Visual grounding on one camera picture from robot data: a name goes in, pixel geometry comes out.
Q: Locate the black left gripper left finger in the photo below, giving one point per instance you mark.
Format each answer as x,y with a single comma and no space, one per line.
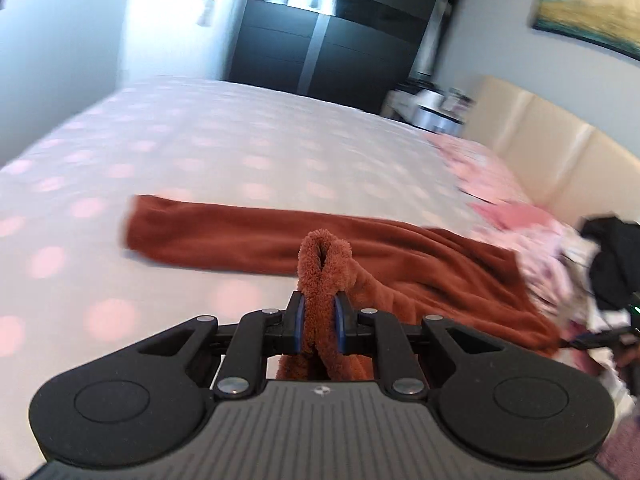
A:
145,400

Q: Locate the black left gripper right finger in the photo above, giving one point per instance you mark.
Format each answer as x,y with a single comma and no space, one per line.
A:
500,402

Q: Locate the rust brown fleece garment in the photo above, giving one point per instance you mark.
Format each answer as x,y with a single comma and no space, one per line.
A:
388,265

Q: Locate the light pink clothes pile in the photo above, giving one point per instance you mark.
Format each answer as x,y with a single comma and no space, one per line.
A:
554,261

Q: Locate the right hand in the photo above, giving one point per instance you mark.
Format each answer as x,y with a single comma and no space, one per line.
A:
625,356

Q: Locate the black garment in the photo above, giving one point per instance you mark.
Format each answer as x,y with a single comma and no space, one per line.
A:
614,271

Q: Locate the polka dot duvet cover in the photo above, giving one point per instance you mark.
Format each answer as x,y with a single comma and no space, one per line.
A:
71,292

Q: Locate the dark pink folded cloth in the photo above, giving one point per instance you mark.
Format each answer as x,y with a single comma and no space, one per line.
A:
516,216

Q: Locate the cream padded headboard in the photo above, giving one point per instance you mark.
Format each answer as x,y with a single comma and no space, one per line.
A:
564,164

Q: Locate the pink pillow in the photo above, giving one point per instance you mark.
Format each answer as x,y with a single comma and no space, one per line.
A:
479,171

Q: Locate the white bedside table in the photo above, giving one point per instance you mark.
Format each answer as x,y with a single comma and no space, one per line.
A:
424,105

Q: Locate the framed landscape painting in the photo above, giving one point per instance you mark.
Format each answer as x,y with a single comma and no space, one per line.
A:
610,24

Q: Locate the white door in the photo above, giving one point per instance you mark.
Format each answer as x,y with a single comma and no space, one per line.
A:
183,38

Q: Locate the black sliding wardrobe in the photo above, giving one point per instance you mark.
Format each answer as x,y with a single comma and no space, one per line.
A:
348,52

